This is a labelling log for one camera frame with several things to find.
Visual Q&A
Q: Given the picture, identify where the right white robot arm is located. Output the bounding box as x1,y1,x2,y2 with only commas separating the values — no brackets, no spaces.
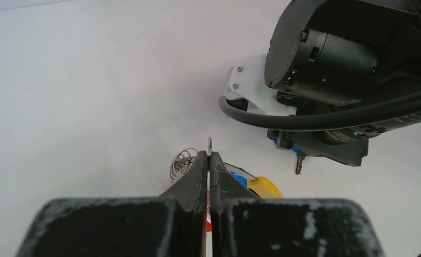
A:
265,1,421,116

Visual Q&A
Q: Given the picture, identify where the keyring with yellow handle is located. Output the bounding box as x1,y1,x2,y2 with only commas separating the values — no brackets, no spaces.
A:
169,137,284,233

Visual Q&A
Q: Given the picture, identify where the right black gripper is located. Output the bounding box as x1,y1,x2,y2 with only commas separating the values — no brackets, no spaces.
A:
267,95,421,167

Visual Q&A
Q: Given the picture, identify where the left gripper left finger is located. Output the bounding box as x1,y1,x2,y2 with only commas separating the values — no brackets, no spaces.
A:
17,151,208,256

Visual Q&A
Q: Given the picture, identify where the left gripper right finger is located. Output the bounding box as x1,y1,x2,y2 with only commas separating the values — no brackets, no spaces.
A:
209,152,384,256

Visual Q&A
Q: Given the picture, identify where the right black camera cable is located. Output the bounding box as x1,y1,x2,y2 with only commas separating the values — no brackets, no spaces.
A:
217,85,421,133

